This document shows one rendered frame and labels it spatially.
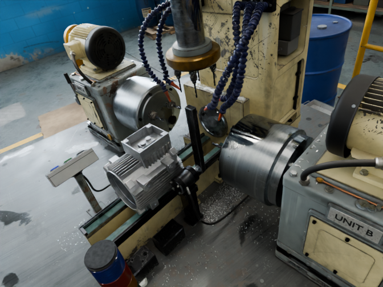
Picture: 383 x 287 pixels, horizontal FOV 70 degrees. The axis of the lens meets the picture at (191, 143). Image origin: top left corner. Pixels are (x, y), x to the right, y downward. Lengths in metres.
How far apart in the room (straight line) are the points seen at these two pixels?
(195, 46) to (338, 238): 0.64
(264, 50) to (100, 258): 0.78
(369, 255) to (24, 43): 6.15
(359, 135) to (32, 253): 1.11
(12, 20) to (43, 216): 5.21
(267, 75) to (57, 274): 0.99
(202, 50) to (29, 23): 5.54
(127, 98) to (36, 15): 5.19
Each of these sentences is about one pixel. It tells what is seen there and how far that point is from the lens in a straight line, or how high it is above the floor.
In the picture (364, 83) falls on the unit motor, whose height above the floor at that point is 1.36.
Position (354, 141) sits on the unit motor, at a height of 1.26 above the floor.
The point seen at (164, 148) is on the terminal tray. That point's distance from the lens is 0.89.
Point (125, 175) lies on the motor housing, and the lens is 0.85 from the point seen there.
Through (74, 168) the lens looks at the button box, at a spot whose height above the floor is 1.06.
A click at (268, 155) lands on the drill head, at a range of 0.77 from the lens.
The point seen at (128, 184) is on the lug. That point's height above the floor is 1.09.
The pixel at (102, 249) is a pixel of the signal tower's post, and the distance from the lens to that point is 0.56.
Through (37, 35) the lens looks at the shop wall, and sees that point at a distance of 6.32.
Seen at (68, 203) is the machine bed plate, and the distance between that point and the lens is 1.31.
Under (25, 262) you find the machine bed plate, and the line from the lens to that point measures 1.22.
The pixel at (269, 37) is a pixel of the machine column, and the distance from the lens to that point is 0.97.
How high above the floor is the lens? 1.65
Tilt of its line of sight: 38 degrees down
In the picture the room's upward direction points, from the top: 10 degrees counter-clockwise
